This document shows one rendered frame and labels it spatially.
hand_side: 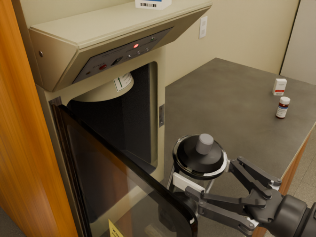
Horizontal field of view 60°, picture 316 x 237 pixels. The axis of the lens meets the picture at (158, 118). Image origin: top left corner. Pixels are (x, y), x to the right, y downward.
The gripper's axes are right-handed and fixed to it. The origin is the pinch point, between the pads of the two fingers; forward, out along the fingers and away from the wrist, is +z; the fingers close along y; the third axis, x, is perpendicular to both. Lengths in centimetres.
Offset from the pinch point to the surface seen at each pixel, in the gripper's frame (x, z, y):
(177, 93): 27, 50, -63
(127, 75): -13.1, 22.7, -3.8
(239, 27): 17, 63, -154
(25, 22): -30.3, 19.5, 17.9
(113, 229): 1.7, 4.2, 19.7
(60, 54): -27.5, 11.9, 18.0
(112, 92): -11.8, 21.5, 2.2
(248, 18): 13, 63, -167
